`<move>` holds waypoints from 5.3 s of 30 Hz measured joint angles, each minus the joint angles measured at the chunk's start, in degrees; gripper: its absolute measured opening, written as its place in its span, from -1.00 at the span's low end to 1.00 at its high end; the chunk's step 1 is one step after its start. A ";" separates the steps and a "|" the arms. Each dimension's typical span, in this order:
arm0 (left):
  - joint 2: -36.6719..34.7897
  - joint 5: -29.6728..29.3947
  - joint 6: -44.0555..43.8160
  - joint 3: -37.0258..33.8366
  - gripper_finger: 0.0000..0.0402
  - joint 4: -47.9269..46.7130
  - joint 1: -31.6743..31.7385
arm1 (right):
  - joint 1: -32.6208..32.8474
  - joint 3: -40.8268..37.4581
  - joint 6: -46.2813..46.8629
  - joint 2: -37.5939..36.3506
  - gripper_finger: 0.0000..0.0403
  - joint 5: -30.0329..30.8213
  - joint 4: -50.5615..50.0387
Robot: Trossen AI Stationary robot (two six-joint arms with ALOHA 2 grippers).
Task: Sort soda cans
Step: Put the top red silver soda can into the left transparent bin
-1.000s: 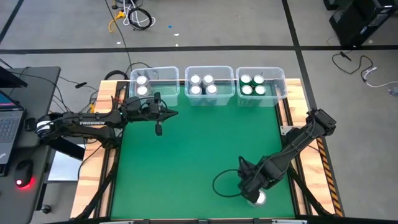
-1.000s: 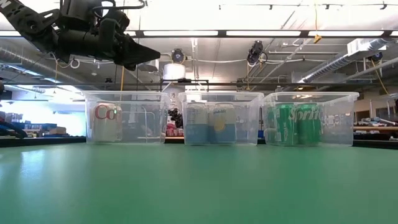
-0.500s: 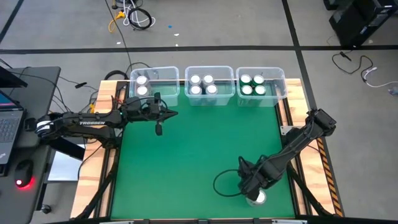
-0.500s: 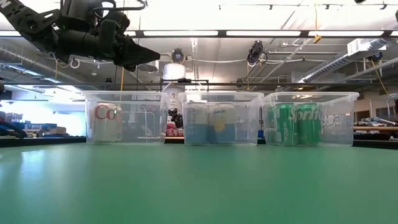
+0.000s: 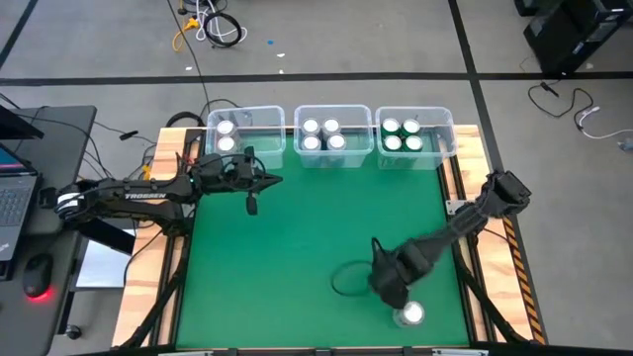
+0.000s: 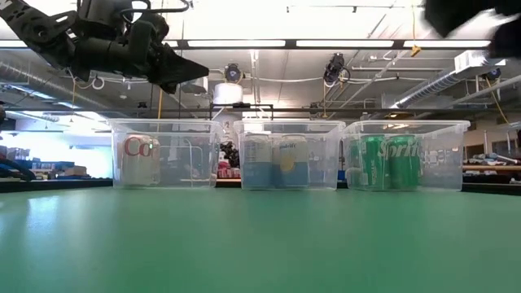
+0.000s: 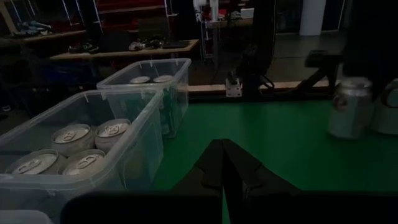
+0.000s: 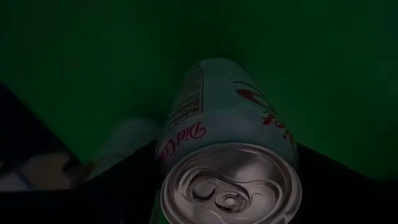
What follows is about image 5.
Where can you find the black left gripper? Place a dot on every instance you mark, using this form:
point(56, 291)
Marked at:
point(237, 175)

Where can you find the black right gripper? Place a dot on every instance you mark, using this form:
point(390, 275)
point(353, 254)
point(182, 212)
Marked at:
point(388, 274)

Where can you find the clear plastic bin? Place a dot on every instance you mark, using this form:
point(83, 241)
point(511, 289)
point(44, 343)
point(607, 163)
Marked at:
point(356, 148)
point(435, 148)
point(262, 146)

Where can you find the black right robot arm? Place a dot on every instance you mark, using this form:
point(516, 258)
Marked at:
point(470, 217)

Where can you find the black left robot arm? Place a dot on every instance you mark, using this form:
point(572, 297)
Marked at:
point(143, 196)

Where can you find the green table mat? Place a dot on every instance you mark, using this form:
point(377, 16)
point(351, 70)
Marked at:
point(297, 257)

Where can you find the yellow black hazard tape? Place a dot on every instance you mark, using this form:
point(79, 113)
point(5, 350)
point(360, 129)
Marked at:
point(524, 282)

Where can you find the white paper sheet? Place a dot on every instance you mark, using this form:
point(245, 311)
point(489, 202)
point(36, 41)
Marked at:
point(106, 267)

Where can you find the dark grey desk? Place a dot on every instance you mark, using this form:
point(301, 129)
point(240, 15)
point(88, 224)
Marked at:
point(64, 148)

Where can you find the black desk caster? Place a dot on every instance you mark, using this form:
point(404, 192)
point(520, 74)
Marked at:
point(74, 331)

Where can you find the black computer mouse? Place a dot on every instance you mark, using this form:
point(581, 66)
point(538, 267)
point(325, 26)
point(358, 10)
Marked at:
point(37, 274)

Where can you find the grey laptop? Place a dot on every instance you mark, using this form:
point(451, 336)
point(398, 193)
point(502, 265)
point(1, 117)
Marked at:
point(15, 203)

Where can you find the black monitor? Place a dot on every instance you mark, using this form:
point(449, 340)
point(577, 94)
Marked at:
point(15, 128)

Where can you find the black equipment cases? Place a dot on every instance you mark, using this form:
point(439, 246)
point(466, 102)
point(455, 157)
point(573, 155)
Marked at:
point(569, 39)

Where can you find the black table frame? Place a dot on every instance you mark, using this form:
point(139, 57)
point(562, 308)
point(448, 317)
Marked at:
point(292, 130)

